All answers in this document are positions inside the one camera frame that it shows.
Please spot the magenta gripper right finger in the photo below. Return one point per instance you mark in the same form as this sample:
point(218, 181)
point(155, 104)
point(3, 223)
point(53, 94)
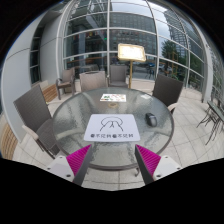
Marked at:
point(152, 166)

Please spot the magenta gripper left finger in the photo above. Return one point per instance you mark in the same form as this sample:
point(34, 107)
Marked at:
point(73, 167)

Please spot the white printed mouse pad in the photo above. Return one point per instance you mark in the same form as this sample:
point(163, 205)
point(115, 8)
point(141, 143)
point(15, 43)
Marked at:
point(112, 128)

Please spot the black computer mouse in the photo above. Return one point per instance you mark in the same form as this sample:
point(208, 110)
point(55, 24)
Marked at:
point(151, 119)

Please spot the round glass table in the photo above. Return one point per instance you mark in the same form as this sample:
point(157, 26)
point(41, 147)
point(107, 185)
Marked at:
point(71, 119)

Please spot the colourful menu card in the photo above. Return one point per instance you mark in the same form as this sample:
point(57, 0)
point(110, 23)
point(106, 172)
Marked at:
point(113, 98)

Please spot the grey wicker chair left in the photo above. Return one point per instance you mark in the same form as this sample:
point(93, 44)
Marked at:
point(38, 122)

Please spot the grey wicker chair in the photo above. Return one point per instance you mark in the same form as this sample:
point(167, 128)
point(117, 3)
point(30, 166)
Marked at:
point(92, 80)
point(38, 122)

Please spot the dark wicker chair right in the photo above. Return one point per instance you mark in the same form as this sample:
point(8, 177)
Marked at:
point(166, 92)

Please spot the grey wicker chair far middle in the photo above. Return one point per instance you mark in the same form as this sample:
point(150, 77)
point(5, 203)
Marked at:
point(92, 80)

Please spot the grey chair far left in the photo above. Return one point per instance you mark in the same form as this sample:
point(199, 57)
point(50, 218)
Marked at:
point(67, 80)

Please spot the grey chair far centre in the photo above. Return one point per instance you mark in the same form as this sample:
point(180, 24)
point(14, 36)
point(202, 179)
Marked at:
point(117, 76)

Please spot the gold framed sign stand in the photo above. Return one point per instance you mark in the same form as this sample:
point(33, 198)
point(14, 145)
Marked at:
point(131, 53)

